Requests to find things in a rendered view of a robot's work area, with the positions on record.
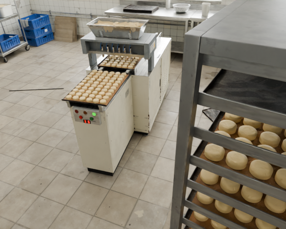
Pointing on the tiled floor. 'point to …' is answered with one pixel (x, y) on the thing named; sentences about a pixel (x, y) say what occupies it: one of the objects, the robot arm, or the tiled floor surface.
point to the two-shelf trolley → (5, 33)
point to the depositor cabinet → (147, 87)
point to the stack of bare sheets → (211, 113)
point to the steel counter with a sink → (195, 15)
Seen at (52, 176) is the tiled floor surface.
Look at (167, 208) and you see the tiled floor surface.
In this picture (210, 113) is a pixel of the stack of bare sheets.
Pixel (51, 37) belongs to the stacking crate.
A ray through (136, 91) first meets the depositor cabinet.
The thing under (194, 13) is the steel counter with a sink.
